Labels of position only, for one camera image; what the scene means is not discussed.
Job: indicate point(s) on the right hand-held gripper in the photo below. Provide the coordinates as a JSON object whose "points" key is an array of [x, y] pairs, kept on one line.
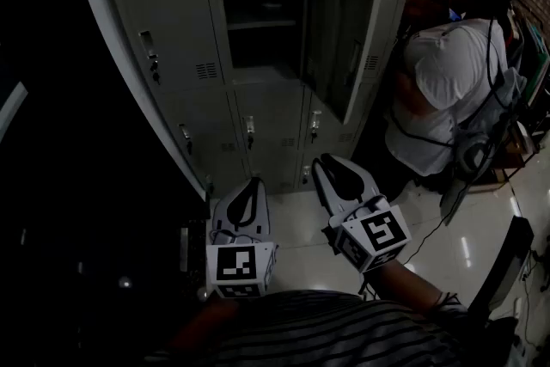
{"points": [[378, 232]]}

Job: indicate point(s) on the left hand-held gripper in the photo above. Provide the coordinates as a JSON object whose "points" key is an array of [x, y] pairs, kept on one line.
{"points": [[234, 264]]}

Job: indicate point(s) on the grey metal locker door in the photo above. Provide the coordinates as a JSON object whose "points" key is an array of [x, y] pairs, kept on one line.
{"points": [[339, 38]]}

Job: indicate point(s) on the person's right forearm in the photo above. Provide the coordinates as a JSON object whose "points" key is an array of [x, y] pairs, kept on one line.
{"points": [[404, 283]]}

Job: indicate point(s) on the person's left forearm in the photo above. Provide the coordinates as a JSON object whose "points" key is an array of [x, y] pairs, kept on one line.
{"points": [[206, 322]]}

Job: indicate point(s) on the grey locker inner shelf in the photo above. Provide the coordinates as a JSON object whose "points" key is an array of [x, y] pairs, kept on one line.
{"points": [[261, 23]]}

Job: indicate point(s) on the grey metal locker cabinet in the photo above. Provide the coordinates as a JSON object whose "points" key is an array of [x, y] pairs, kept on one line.
{"points": [[172, 34]]}

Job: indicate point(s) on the person's striped shirt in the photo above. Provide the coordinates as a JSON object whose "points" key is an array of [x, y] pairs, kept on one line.
{"points": [[326, 335]]}

